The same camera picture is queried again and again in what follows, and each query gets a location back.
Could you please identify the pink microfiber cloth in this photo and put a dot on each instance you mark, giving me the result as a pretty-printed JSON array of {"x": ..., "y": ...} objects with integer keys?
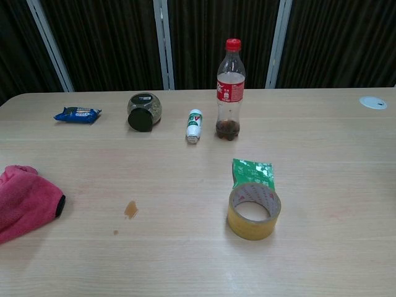
[{"x": 24, "y": 201}]

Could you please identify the brown liquid spill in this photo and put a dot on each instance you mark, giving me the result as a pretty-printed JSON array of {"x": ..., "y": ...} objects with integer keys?
[{"x": 131, "y": 209}]

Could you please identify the white green-labelled small bottle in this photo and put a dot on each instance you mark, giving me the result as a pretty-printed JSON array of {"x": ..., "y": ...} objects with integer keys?
[{"x": 194, "y": 123}]

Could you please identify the green snack packet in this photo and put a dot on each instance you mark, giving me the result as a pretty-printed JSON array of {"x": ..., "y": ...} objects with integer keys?
[{"x": 252, "y": 171}]

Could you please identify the glass jar with black lid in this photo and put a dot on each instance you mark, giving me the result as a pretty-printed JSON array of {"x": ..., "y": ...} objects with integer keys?
[{"x": 140, "y": 119}]

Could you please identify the cola bottle with red cap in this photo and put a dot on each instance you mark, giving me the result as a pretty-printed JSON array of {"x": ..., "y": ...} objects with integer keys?
[{"x": 230, "y": 91}]

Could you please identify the yellow packing tape roll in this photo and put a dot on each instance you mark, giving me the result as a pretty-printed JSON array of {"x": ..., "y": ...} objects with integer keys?
[{"x": 247, "y": 229}]

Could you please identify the black fabric partition panel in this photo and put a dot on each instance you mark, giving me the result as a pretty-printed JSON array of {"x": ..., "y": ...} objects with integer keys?
[
  {"x": 18, "y": 46},
  {"x": 340, "y": 40},
  {"x": 198, "y": 40},
  {"x": 108, "y": 43}
]

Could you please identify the blue Oreo cookie packet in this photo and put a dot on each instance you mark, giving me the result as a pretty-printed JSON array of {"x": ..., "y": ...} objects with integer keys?
[{"x": 77, "y": 115}]

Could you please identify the white partition post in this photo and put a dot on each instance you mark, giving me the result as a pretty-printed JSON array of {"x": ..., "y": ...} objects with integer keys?
[
  {"x": 49, "y": 43},
  {"x": 278, "y": 40},
  {"x": 164, "y": 46}
]

